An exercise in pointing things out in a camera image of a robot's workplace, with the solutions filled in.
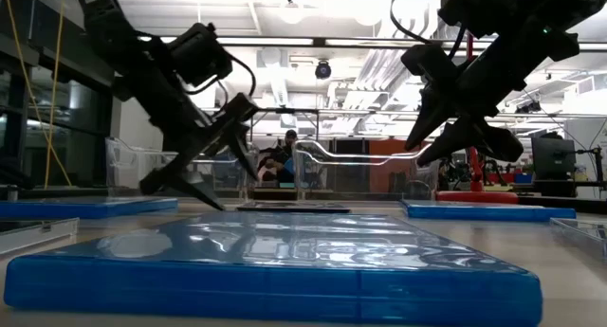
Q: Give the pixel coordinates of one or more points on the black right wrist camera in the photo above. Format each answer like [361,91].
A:
[474,9]

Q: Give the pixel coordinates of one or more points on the black jewel case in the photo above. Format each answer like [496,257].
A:
[294,207]

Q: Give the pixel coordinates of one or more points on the blue disc case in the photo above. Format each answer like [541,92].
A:
[95,208]
[284,279]
[474,212]

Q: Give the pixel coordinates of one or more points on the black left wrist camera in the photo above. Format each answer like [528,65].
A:
[199,54]

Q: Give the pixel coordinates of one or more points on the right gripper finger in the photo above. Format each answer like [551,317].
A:
[488,139]
[434,114]

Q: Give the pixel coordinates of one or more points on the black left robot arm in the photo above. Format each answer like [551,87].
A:
[118,42]

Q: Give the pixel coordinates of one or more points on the black ceiling dome camera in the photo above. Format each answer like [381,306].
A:
[323,71]

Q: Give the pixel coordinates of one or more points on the black computer monitor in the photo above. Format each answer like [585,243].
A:
[552,158]

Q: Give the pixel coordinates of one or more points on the red desk lamp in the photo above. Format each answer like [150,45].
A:
[476,197]

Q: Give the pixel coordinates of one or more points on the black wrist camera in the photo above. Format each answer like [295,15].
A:
[199,54]
[474,9]

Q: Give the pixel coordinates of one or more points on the clear jewel case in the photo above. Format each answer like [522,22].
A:
[588,234]
[33,234]

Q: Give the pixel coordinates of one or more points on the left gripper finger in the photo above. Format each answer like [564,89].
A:
[242,147]
[180,180]

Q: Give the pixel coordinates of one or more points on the clear plastic bin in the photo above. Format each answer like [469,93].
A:
[123,170]
[332,175]

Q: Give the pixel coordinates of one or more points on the person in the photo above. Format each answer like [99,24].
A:
[284,166]

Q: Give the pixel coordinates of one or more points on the black table frame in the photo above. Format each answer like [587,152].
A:
[559,204]

